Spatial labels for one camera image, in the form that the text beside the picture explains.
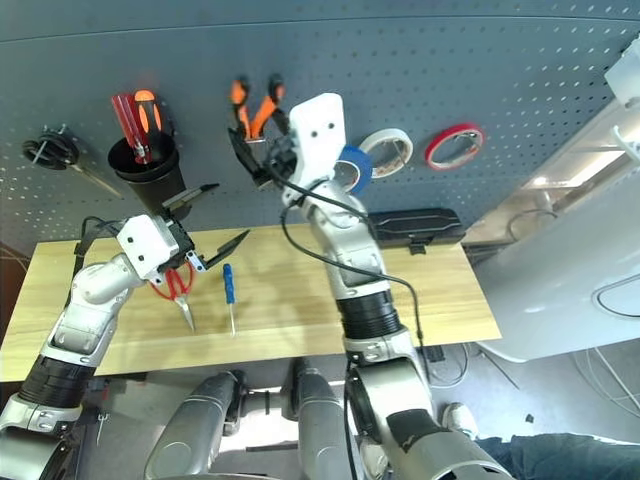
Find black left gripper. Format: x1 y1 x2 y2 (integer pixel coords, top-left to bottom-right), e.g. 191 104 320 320
158 182 251 275

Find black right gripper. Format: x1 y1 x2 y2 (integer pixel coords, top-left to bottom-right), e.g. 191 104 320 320
227 106 301 190

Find orange and black pliers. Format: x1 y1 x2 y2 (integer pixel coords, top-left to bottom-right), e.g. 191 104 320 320
227 73 289 146

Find blue tape roll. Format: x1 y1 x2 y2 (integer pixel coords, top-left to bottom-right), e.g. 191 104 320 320
335 144 374 196

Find grey robot pelvis link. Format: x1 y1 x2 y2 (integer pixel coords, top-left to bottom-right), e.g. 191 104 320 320
234 387 301 421

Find grey metal pegboard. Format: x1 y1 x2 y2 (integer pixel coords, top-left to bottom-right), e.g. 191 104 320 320
0 0 640 246

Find black plastic cup holder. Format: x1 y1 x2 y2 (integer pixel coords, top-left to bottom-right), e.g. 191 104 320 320
108 134 189 221

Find orange and black screwdriver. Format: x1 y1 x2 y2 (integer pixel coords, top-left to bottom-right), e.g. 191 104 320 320
133 88 164 161

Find white tape roll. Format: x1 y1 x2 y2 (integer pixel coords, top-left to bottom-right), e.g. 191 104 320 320
359 128 415 180

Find black plastic tool case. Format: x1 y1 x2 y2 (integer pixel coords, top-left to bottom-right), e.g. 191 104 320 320
367 208 462 256

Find red tape roll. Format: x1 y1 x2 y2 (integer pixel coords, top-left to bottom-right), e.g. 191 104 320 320
424 122 486 173

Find grey robot left leg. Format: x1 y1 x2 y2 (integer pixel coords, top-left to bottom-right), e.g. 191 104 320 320
144 369 246 480

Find person's white sneaker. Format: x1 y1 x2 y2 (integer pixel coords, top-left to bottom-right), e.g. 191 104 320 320
440 402 479 441

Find white machine housing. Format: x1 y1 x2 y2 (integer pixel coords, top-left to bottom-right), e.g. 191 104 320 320
462 42 640 364

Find person's blue jeans leg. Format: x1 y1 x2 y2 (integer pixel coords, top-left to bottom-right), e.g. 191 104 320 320
474 433 640 480

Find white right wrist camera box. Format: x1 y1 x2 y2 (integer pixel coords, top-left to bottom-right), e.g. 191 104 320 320
289 93 346 187

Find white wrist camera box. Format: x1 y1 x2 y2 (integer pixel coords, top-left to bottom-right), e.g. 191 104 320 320
289 93 346 187
116 213 175 282

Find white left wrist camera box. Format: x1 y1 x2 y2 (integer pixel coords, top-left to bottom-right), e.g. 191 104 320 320
116 213 175 282

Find blue-handled screwdriver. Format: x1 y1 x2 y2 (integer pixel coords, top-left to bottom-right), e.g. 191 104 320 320
222 263 239 337

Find red-handled scissors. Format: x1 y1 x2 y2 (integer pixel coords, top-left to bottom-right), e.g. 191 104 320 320
148 259 197 333

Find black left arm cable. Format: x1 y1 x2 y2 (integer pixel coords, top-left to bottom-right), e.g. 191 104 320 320
64 215 126 306

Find black-handled scissors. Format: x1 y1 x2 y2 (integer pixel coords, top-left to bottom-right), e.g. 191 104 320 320
22 124 121 199

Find black cable loop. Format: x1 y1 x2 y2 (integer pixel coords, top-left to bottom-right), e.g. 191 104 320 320
508 209 559 242

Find white cables under table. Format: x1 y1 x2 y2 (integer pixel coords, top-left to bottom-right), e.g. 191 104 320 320
429 344 471 386

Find white cables beside machine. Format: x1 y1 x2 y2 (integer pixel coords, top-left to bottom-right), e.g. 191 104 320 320
579 344 640 416

